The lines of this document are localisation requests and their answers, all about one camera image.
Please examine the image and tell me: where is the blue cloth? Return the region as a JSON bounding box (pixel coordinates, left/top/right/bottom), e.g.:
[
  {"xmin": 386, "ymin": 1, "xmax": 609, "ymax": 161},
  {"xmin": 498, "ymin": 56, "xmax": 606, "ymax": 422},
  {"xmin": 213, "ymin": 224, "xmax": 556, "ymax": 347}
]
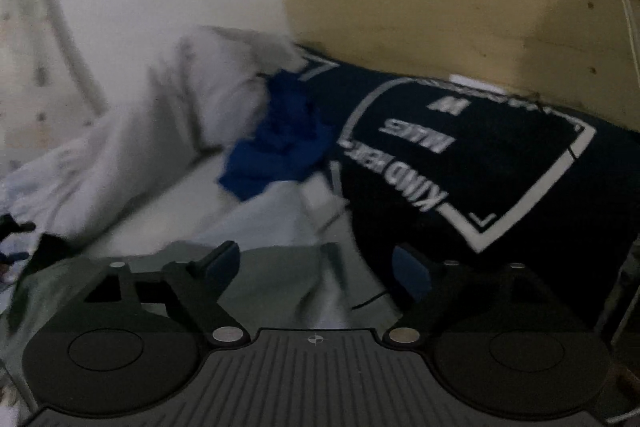
[{"xmin": 217, "ymin": 69, "xmax": 336, "ymax": 202}]

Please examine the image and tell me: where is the black cable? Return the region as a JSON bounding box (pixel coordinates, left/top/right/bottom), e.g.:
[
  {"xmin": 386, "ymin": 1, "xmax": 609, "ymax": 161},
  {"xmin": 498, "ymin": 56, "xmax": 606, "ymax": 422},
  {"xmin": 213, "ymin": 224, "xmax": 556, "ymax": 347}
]
[{"xmin": 350, "ymin": 291, "xmax": 392, "ymax": 311}]

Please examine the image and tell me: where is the wooden headboard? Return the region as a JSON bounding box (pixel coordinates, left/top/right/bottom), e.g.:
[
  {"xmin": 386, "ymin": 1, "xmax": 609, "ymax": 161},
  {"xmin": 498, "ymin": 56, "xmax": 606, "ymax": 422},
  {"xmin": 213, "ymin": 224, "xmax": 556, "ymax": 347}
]
[{"xmin": 284, "ymin": 0, "xmax": 640, "ymax": 134}]

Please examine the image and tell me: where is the grey-green garment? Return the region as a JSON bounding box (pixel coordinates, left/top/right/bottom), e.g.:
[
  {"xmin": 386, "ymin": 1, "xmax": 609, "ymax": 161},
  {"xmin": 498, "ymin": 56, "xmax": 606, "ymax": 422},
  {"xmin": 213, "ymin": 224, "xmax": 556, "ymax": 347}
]
[{"xmin": 0, "ymin": 241, "xmax": 361, "ymax": 408}]

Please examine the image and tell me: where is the printed curtain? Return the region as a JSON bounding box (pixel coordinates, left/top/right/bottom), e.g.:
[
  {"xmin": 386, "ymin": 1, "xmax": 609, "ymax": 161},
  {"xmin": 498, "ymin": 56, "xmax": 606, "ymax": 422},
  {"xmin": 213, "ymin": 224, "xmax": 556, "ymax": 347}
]
[{"xmin": 0, "ymin": 0, "xmax": 107, "ymax": 168}]

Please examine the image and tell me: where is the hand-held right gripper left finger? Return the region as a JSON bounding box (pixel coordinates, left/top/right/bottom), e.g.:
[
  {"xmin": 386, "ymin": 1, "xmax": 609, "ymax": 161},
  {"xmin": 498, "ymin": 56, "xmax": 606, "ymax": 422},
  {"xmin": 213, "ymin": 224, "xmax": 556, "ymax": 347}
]
[{"xmin": 82, "ymin": 241, "xmax": 252, "ymax": 349}]

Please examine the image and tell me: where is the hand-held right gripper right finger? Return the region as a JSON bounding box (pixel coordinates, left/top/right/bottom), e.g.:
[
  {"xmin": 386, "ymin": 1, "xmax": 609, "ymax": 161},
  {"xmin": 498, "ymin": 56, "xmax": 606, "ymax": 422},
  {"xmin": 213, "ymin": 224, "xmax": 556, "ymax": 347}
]
[{"xmin": 381, "ymin": 243, "xmax": 557, "ymax": 351}]

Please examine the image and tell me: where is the navy printed cloth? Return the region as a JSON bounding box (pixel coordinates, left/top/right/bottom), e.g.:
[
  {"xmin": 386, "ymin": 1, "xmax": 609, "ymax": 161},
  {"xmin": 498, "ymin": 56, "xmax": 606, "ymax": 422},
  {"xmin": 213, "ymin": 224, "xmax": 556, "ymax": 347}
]
[{"xmin": 295, "ymin": 47, "xmax": 640, "ymax": 338}]

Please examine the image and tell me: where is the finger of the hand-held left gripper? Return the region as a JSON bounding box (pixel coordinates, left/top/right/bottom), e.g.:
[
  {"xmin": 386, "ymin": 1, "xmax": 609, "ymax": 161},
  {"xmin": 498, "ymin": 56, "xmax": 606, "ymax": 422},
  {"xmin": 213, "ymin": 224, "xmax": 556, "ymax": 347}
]
[{"xmin": 0, "ymin": 213, "xmax": 37, "ymax": 258}]

